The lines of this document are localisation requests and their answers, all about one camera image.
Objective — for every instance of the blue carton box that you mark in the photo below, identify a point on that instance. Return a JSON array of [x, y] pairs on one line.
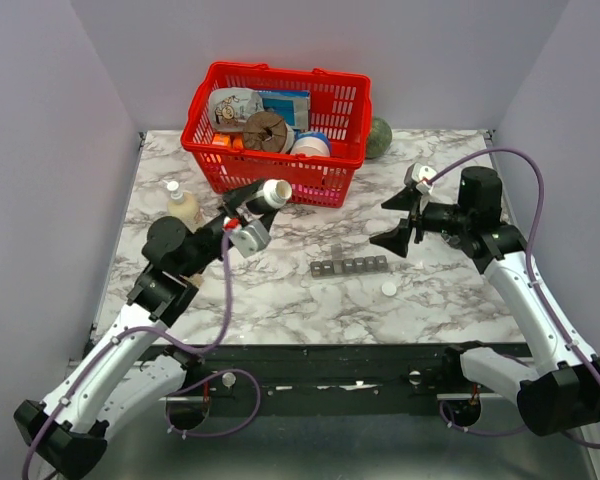
[[292, 105]]

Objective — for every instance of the green round melon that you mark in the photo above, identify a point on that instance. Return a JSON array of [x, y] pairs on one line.
[[379, 139]]

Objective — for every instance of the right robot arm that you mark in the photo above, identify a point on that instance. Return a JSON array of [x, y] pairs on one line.
[[561, 389]]

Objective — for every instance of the white bottle cap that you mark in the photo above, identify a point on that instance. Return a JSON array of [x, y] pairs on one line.
[[388, 289]]

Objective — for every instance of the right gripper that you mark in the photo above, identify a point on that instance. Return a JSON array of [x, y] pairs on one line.
[[397, 239]]

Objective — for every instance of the grey weekly pill organizer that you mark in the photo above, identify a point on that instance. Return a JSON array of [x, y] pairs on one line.
[[339, 266]]

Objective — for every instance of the red plastic shopping basket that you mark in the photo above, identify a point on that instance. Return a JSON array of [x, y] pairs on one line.
[[340, 109]]

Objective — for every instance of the black front rail frame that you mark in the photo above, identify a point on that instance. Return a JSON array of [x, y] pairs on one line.
[[327, 380]]

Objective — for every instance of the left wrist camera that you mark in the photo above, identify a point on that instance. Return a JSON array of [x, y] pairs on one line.
[[250, 239]]

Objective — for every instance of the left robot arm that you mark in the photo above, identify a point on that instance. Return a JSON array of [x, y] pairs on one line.
[[137, 362]]

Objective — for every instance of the orange packet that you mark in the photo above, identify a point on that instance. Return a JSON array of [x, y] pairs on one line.
[[229, 140]]

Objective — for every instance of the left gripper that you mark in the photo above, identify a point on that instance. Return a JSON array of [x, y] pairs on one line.
[[234, 198]]

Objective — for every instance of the white pill bottle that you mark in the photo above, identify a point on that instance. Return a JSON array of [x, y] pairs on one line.
[[271, 196]]

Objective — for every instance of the cream pump lotion bottle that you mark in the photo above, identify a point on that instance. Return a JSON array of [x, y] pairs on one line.
[[184, 206]]

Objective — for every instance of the white blue tub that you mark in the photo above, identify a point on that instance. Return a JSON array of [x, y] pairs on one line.
[[312, 144]]

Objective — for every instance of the brown round lid container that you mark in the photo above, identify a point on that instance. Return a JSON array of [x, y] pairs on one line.
[[267, 132]]

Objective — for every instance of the white snack pouch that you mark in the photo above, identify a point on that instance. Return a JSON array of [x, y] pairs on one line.
[[229, 109]]

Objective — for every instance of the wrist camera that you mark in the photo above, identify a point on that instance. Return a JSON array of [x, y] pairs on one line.
[[418, 177], [250, 239]]

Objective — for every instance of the amber capsule bottle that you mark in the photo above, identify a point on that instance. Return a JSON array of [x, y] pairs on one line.
[[196, 280]]

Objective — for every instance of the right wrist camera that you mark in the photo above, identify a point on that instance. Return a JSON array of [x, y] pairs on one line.
[[418, 177]]

